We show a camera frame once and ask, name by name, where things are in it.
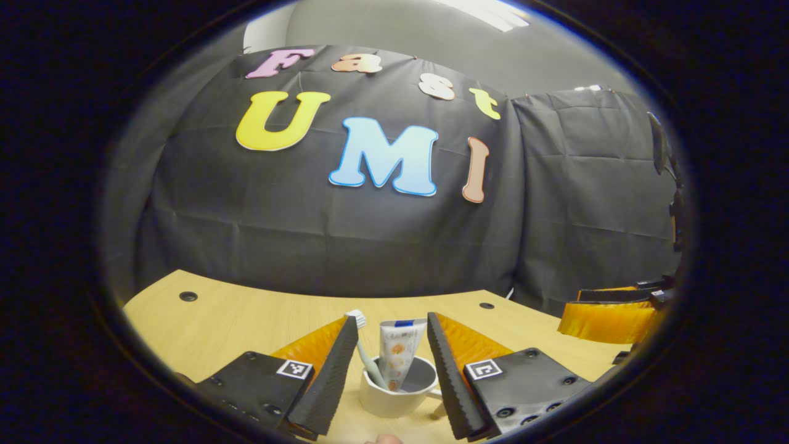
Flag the ceiling light panel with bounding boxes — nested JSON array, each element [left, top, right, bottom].
[[436, 0, 531, 33]]

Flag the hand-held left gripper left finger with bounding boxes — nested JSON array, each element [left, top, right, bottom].
[[196, 314, 360, 440]]

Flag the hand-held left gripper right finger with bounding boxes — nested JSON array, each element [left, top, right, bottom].
[[426, 311, 592, 442]]

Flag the light wooden desktop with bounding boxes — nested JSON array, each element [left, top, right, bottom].
[[123, 269, 631, 444]]

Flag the black backdrop cloth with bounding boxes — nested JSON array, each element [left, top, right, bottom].
[[102, 43, 686, 316]]

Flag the pale green toothbrush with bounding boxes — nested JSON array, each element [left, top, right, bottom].
[[345, 310, 389, 390]]

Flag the white toothpaste tube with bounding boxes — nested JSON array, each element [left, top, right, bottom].
[[378, 319, 428, 392]]

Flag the white cup with wooden handle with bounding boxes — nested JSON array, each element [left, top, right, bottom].
[[359, 356, 447, 421]]

